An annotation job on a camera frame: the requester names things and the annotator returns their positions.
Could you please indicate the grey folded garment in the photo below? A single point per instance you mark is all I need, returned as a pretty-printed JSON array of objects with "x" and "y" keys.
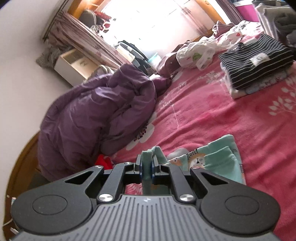
[{"x": 285, "y": 28}]

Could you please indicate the wooden headboard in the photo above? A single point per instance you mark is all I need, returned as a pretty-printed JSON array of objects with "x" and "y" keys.
[{"x": 21, "y": 176}]

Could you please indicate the purple duvet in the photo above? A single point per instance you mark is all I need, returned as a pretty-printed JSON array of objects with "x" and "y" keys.
[{"x": 100, "y": 116}]

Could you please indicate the white patterned baby garment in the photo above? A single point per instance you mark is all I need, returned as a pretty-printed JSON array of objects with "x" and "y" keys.
[{"x": 200, "y": 54}]

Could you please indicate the black striped folded garment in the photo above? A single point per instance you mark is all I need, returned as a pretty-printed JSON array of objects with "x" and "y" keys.
[{"x": 248, "y": 63}]

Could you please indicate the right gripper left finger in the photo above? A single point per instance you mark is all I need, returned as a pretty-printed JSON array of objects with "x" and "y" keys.
[{"x": 115, "y": 180}]

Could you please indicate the red item beside bed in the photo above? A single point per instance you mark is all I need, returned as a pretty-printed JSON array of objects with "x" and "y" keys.
[{"x": 104, "y": 161}]

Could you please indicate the teal lion print garment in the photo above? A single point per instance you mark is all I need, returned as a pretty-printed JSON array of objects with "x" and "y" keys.
[{"x": 220, "y": 156}]

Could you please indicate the dark maroon garment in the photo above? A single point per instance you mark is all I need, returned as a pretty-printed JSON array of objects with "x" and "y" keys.
[{"x": 169, "y": 65}]

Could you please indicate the light floral folded garment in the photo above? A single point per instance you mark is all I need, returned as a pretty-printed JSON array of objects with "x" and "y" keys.
[{"x": 257, "y": 85}]

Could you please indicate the pink floral bed blanket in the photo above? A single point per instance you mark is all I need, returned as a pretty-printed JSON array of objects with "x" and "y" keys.
[{"x": 198, "y": 109}]

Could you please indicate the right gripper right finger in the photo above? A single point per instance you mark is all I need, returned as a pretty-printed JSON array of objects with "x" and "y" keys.
[{"x": 169, "y": 179}]

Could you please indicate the pink patterned curtain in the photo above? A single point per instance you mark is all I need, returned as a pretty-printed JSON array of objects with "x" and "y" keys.
[{"x": 69, "y": 31}]

